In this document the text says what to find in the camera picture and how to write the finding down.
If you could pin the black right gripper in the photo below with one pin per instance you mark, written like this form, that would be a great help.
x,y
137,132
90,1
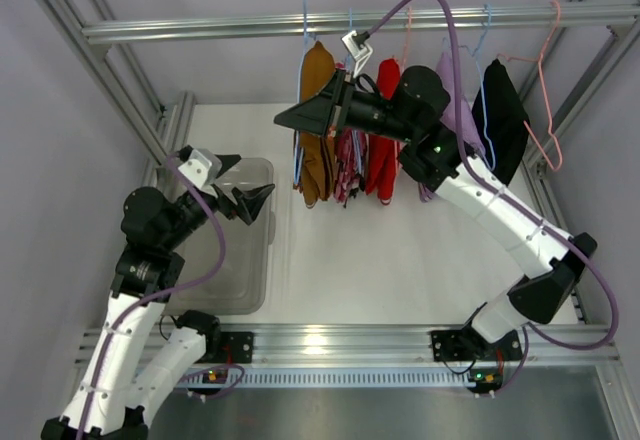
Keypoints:
x,y
338,105

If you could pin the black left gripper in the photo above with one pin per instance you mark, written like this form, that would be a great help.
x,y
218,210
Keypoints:
x,y
220,198

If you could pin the brown trousers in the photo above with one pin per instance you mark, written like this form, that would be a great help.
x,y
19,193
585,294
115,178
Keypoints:
x,y
317,176

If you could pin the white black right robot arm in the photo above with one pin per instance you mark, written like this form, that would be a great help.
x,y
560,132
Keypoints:
x,y
551,261

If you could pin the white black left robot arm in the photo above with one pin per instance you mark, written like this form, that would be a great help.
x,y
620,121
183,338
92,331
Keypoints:
x,y
116,399

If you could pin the pink patterned trousers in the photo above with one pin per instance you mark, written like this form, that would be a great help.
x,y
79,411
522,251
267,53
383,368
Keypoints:
x,y
351,157

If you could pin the red trousers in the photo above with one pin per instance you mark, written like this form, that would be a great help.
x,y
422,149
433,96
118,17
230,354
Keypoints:
x,y
382,164

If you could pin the pink hanger with red trousers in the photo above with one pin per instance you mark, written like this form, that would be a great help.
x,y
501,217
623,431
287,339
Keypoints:
x,y
407,39

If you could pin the blue hanger with lilac trousers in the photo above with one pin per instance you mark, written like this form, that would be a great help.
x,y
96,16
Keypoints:
x,y
476,137

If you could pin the black trousers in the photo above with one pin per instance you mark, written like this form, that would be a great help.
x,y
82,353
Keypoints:
x,y
507,119

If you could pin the clear plastic bin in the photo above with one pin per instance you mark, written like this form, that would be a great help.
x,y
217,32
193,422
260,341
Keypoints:
x,y
239,287

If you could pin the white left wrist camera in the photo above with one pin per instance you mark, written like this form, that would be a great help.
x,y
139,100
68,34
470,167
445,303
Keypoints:
x,y
201,167

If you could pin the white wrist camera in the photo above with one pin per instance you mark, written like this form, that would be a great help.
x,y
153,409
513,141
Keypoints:
x,y
201,167
359,49

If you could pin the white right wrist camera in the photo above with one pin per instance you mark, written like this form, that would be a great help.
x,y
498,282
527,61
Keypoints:
x,y
359,49

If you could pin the left aluminium frame post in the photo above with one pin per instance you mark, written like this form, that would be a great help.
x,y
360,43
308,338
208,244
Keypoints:
x,y
138,105

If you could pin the aluminium frame post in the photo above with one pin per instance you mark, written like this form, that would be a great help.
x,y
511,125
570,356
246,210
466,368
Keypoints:
x,y
138,105
576,65

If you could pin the grey slotted cable duct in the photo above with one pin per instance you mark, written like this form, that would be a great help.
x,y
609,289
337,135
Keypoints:
x,y
349,377

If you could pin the right aluminium frame post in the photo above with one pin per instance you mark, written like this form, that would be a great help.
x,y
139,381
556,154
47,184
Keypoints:
x,y
576,65

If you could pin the aluminium hanging rail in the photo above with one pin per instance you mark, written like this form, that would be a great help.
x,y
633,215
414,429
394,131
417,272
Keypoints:
x,y
570,14

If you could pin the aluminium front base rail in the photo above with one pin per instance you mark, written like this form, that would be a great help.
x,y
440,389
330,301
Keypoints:
x,y
335,346

